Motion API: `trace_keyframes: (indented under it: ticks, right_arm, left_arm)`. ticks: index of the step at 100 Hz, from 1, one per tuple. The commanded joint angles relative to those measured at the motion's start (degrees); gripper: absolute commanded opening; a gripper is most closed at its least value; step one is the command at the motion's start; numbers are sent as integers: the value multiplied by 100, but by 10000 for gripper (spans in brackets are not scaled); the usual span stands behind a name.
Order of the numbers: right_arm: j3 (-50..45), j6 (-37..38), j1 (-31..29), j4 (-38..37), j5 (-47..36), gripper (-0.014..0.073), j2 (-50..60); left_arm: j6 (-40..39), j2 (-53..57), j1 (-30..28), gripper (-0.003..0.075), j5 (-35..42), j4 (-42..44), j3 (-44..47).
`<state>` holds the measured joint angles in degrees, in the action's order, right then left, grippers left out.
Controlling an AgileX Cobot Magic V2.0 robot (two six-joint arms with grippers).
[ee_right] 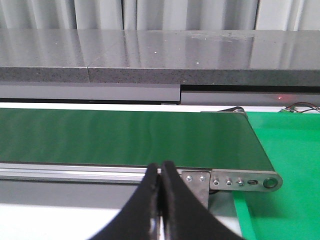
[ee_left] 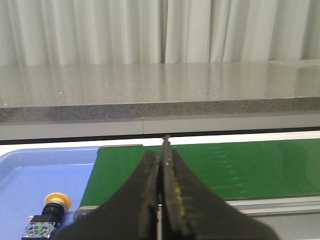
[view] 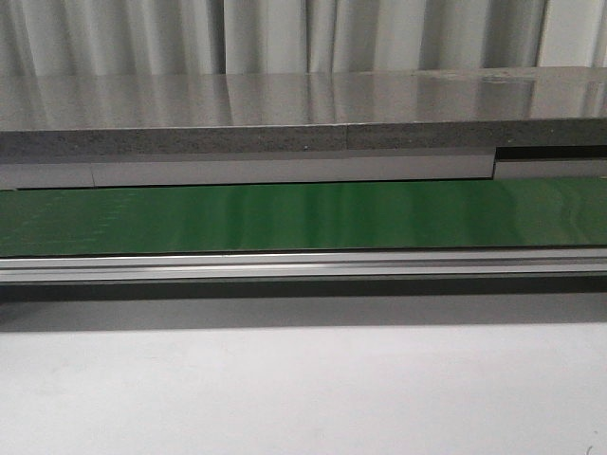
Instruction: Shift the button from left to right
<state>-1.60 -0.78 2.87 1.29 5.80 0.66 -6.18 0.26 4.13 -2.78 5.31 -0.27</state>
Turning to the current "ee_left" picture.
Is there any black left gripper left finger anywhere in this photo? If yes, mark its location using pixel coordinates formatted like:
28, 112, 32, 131
54, 150, 160, 240

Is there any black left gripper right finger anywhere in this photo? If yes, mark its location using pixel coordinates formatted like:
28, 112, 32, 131
161, 135, 279, 240

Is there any yellow emergency stop push button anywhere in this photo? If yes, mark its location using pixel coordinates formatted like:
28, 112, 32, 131
21, 192, 72, 240

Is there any green conveyor belt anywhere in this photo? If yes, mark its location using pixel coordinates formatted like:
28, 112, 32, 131
80, 139, 320, 207

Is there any blue plastic tray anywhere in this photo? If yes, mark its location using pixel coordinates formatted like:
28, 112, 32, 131
0, 146, 98, 240

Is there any grey speckled stone counter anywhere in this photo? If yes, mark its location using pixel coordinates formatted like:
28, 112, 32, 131
0, 59, 320, 142

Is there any white pleated curtain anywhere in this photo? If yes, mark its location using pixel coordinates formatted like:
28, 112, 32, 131
0, 0, 320, 66

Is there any aluminium conveyor side rail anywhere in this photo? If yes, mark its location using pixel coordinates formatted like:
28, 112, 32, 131
73, 196, 320, 222

